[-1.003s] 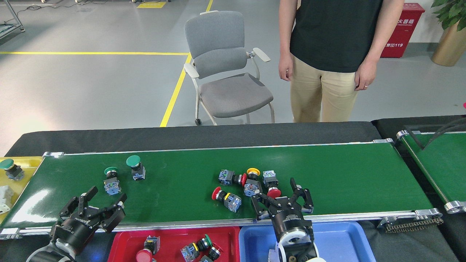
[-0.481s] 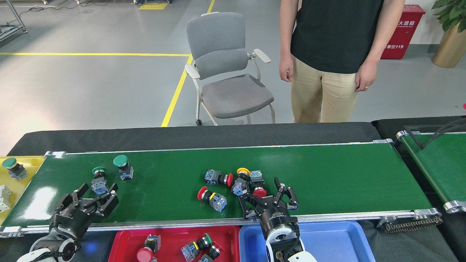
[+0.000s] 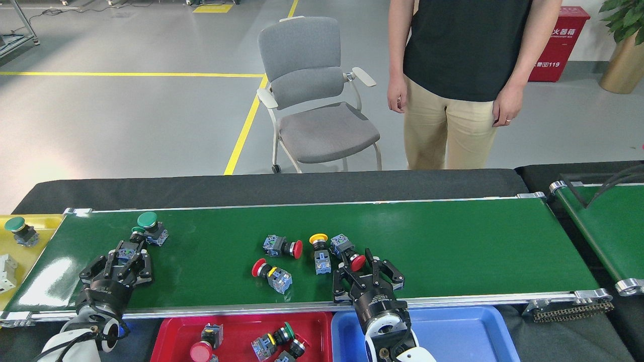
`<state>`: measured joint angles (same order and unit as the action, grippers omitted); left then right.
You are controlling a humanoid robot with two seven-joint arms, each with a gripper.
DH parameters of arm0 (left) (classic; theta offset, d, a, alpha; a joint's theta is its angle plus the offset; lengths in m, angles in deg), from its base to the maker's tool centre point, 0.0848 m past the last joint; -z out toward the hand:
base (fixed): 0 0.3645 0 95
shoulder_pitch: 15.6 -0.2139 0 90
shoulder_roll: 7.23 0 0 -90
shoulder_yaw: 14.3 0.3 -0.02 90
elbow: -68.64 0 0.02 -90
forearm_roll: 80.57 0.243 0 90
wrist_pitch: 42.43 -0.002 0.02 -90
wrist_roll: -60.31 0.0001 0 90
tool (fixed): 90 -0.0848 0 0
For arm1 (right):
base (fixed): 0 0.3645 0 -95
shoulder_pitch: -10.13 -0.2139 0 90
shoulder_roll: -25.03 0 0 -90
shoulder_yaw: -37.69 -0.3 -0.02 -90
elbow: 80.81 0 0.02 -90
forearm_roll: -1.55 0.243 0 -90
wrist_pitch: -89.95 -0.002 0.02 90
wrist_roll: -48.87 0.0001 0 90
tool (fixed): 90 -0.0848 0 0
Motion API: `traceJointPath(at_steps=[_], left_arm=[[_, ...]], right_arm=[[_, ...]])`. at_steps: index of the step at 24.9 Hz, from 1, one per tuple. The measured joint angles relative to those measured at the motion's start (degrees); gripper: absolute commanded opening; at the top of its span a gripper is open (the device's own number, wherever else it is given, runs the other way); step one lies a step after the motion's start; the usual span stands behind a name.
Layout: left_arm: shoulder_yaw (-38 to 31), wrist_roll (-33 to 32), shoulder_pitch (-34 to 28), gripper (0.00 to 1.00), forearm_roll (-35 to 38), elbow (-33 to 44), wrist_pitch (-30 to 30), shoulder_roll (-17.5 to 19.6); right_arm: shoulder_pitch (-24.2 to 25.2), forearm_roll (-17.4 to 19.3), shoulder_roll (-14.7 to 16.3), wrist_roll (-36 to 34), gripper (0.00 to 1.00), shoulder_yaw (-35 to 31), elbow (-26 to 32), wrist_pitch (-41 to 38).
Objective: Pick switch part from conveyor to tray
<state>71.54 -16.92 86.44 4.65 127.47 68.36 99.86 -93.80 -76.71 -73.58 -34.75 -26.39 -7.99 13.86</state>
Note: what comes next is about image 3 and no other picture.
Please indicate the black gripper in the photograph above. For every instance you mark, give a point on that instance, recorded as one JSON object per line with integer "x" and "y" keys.
{"x": 105, "y": 296}
{"x": 375, "y": 301}

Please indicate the green push button switch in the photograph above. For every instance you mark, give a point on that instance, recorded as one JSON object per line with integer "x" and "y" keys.
{"x": 147, "y": 219}
{"x": 15, "y": 224}
{"x": 126, "y": 253}
{"x": 261, "y": 348}

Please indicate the red push button switch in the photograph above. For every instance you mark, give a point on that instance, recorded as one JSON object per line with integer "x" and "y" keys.
{"x": 342, "y": 244}
{"x": 297, "y": 348}
{"x": 201, "y": 351}
{"x": 279, "y": 280}
{"x": 274, "y": 245}

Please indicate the white circuit breaker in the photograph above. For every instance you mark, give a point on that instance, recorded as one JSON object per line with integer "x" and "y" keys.
{"x": 6, "y": 274}

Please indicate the person's right forearm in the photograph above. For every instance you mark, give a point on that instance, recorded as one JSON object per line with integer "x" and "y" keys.
{"x": 400, "y": 40}

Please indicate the person's left forearm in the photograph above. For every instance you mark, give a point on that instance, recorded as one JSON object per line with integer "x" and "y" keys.
{"x": 538, "y": 40}

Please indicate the red plastic tray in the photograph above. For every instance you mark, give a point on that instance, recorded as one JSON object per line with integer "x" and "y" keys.
{"x": 171, "y": 342}

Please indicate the wide green conveyor belt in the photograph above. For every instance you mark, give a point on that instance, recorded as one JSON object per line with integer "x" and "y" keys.
{"x": 453, "y": 251}

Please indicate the blue plastic tray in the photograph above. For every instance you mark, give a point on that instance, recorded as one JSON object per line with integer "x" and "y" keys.
{"x": 468, "y": 337}

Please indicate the narrow green conveyor belt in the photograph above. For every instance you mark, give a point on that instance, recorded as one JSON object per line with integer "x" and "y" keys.
{"x": 609, "y": 231}

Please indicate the person's right hand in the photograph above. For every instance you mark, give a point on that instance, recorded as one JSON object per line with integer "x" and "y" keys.
{"x": 397, "y": 95}

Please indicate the person's left hand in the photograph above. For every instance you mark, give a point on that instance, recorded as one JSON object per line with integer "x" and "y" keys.
{"x": 509, "y": 105}

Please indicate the yellow plastic bin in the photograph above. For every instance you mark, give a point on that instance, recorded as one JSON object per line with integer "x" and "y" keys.
{"x": 35, "y": 256}

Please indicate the black table cloth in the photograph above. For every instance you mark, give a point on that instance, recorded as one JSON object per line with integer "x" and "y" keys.
{"x": 533, "y": 173}
{"x": 201, "y": 191}

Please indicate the grey office chair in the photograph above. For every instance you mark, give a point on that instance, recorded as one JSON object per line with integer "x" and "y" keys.
{"x": 327, "y": 131}

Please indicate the black guide bar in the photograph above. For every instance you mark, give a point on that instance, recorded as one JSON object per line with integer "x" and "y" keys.
{"x": 573, "y": 193}

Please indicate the person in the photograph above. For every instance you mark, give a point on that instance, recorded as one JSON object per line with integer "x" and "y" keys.
{"x": 463, "y": 50}

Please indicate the metal rack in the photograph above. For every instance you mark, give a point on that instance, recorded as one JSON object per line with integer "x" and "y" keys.
{"x": 15, "y": 41}

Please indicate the red fire equipment cabinet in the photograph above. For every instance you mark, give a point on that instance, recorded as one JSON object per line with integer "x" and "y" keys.
{"x": 558, "y": 50}

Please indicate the potted plant gold pot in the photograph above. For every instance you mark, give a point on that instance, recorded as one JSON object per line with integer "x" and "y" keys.
{"x": 624, "y": 65}

